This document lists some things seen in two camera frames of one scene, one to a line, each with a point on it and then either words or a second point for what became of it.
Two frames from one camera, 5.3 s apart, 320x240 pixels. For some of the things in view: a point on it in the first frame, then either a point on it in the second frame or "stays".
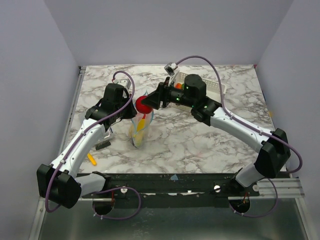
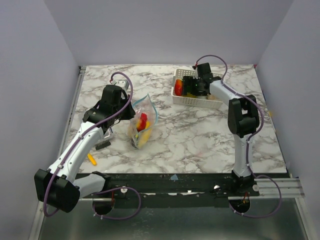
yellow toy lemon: x=131 y=131 stays
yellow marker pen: x=91 y=159 stays
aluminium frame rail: x=81 y=73 stays
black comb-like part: x=103 y=145 stays
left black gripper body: x=127 y=112 stays
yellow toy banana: x=140 y=126 -> x=146 y=135
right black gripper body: x=162 y=95 -> x=187 y=85
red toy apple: x=141 y=108 -> x=141 y=125
